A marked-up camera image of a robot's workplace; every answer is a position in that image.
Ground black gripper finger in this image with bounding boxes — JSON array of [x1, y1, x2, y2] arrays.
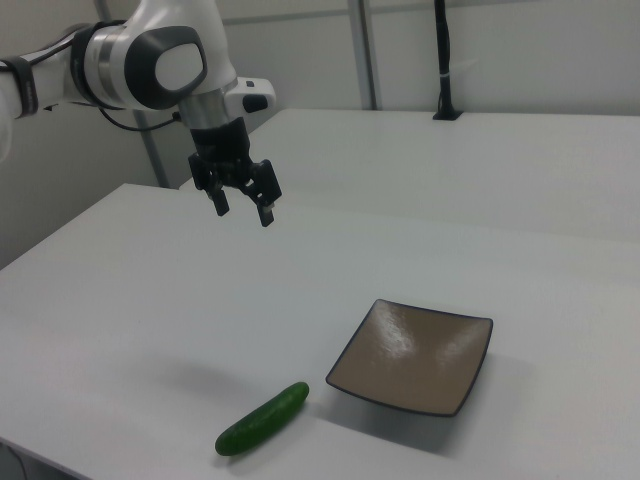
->
[[238, 159, 283, 228], [188, 152, 231, 218]]

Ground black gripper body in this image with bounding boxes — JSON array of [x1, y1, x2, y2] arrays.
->
[[190, 117, 253, 174]]

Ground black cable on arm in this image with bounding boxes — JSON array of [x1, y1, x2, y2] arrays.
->
[[98, 106, 182, 132]]

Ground thin cable under table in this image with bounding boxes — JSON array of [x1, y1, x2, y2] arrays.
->
[[0, 442, 29, 480]]

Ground green cucumber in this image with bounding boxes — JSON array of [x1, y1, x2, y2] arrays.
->
[[215, 381, 310, 457]]

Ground black cable conduit pole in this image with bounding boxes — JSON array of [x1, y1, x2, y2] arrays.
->
[[432, 0, 464, 122]]

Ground black velcro strap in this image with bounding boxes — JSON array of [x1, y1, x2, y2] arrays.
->
[[1, 56, 40, 120]]

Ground square brown ceramic plate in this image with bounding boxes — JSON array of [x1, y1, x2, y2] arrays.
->
[[325, 298, 494, 418]]

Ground grey metal frame post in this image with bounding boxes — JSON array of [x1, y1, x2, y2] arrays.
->
[[346, 0, 378, 111], [133, 110, 172, 189]]

